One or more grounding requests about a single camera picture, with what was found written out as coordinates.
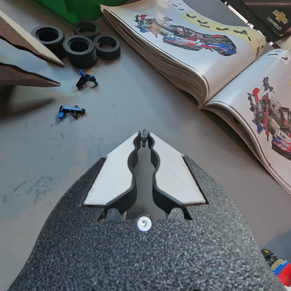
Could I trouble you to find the grey desk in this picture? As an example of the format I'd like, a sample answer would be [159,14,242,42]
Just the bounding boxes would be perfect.
[0,0,291,291]

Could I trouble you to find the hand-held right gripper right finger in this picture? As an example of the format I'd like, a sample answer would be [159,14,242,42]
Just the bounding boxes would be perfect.
[148,132,206,214]

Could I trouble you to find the black brick assembly blue pins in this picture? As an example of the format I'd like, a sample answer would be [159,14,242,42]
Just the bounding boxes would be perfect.
[76,70,99,91]

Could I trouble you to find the black car set box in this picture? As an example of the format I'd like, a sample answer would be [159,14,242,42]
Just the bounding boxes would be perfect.
[224,0,291,37]

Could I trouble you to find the toy brick race car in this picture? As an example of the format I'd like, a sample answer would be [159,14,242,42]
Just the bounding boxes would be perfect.
[260,248,291,286]

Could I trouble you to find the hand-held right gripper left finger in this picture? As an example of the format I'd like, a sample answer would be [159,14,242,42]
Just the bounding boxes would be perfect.
[84,131,141,212]

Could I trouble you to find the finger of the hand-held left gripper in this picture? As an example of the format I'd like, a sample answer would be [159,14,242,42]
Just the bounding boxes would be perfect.
[0,10,65,68]
[0,62,61,88]

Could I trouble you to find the green storage bin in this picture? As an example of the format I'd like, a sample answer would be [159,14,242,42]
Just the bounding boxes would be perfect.
[36,0,128,24]

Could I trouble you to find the small black connector blue pin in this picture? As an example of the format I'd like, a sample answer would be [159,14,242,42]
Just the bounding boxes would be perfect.
[58,105,86,120]

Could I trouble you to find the open instruction booklet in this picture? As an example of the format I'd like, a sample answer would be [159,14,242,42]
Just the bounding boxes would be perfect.
[100,0,291,194]

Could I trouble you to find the black rubber toy tyre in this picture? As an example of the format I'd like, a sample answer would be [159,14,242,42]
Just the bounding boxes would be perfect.
[93,34,121,61]
[73,21,100,40]
[31,25,66,59]
[63,35,98,69]

